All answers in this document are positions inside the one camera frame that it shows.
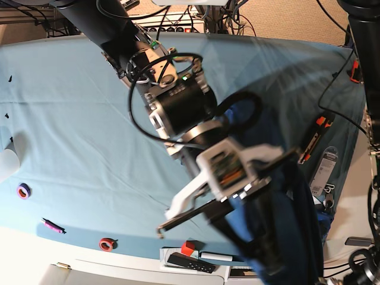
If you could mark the blue t-shirt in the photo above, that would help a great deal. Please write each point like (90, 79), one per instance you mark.
(295, 218)

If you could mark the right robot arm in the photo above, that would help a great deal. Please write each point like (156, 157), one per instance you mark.
(187, 119)

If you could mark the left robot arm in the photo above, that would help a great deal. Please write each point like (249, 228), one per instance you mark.
(363, 29)

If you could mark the white black marker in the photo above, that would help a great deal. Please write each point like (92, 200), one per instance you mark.
(217, 257)

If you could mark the red cube block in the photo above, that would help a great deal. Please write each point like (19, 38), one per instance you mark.
(187, 248)

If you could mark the metal keys carabiner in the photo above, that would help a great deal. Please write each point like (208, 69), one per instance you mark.
(329, 197)

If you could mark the packaged tool blister card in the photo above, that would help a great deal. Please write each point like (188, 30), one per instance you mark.
(323, 170)

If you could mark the black remote control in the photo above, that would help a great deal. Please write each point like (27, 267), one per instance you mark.
(190, 263)

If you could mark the orange black utility knife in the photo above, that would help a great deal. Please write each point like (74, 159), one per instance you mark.
(319, 126)

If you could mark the grey adapter box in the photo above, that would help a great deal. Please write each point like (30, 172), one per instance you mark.
(358, 241)

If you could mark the red tape roll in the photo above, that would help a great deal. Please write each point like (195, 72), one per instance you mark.
(108, 244)

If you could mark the orange black clamp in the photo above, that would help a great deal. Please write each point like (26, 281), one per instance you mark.
(356, 72)

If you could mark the light blue table cloth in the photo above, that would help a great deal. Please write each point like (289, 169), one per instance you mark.
(92, 173)

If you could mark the power strip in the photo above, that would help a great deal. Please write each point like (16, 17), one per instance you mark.
(180, 22)

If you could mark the pink marker pen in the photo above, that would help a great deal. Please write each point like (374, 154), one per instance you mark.
(53, 226)

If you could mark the purple tape roll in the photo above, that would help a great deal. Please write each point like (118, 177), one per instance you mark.
(23, 191)

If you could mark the white translucent cup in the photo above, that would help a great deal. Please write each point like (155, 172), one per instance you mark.
(9, 164)

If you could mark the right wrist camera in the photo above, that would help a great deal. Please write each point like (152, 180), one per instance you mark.
(227, 167)

